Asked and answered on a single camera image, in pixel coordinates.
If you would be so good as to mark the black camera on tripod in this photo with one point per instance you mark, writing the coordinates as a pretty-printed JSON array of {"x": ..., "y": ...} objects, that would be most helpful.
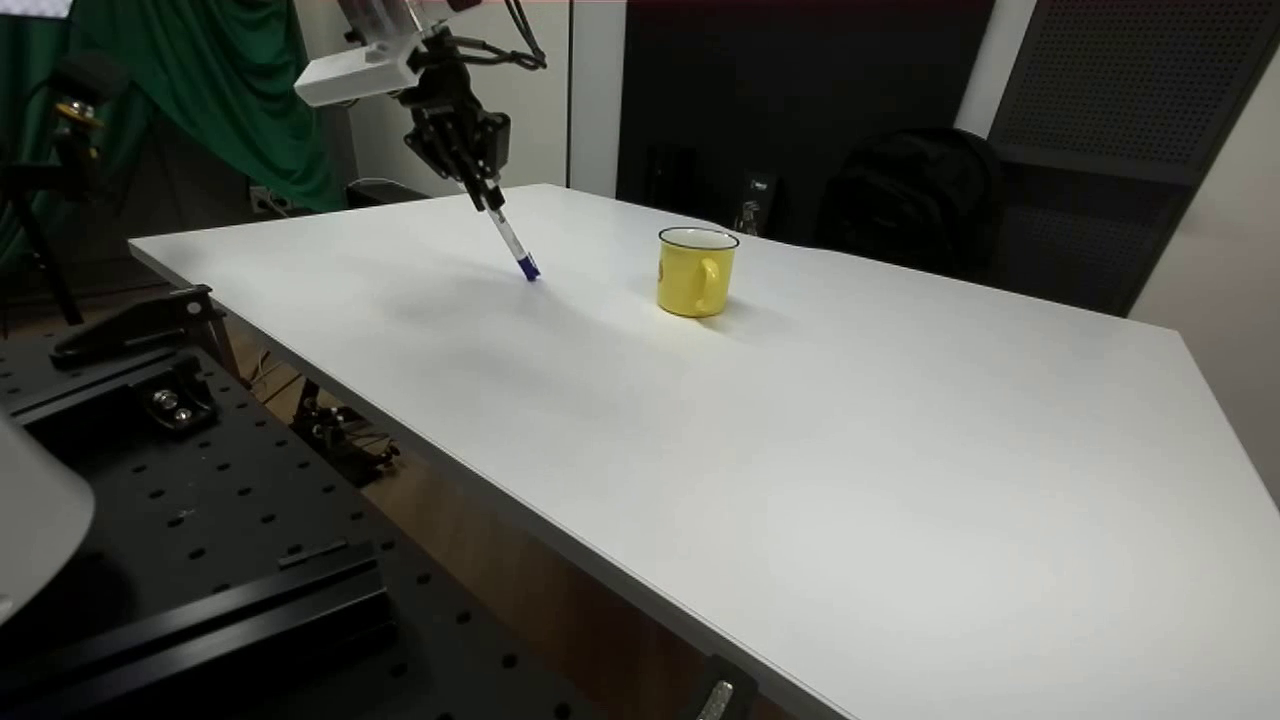
[{"x": 76, "y": 113}]

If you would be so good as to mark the black metal rail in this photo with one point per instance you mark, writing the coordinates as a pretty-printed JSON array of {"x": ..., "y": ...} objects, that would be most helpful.
[{"x": 200, "y": 620}]

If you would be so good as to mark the yellow glass cup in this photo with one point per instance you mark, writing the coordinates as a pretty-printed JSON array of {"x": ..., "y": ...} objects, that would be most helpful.
[{"x": 694, "y": 279}]

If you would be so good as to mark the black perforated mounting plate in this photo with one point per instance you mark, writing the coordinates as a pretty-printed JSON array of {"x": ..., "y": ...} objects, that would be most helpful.
[{"x": 243, "y": 507}]

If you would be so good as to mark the dark bottle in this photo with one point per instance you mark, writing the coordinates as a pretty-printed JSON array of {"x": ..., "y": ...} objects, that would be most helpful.
[{"x": 753, "y": 206}]

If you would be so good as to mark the white marker with blue cap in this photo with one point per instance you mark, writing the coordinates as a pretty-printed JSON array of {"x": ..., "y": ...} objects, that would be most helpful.
[{"x": 508, "y": 240}]

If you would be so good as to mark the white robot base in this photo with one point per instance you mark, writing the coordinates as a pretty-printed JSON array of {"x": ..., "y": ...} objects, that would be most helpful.
[{"x": 34, "y": 521}]

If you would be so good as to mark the green curtain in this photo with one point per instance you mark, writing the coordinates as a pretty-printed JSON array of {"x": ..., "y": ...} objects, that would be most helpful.
[{"x": 221, "y": 83}]

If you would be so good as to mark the silver metal bracket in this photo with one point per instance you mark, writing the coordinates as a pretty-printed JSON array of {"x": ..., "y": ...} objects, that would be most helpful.
[{"x": 719, "y": 697}]

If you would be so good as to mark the dark grey wall panel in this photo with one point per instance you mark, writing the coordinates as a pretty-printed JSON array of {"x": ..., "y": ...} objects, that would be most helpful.
[{"x": 1121, "y": 146}]

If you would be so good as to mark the black backpack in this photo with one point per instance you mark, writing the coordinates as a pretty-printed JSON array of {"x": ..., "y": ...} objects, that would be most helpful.
[{"x": 914, "y": 202}]

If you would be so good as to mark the small black metal fitting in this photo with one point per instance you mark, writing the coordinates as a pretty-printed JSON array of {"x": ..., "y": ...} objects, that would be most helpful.
[{"x": 180, "y": 404}]

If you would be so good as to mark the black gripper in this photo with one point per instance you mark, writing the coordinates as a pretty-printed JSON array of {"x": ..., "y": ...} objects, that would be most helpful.
[{"x": 446, "y": 106}]

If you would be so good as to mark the large black table clamp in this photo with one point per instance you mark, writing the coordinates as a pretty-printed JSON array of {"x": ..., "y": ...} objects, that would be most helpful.
[{"x": 126, "y": 326}]

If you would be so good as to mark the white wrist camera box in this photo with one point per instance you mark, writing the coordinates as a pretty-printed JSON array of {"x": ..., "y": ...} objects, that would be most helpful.
[{"x": 348, "y": 72}]

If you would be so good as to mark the small black table clamp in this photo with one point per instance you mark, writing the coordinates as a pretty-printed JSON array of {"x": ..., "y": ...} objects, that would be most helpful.
[{"x": 341, "y": 432}]

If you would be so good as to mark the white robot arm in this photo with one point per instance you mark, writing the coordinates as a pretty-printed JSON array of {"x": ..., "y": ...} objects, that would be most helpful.
[{"x": 386, "y": 16}]

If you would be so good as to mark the black wall panel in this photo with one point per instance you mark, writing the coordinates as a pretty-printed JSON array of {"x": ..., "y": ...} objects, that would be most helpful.
[{"x": 786, "y": 93}]

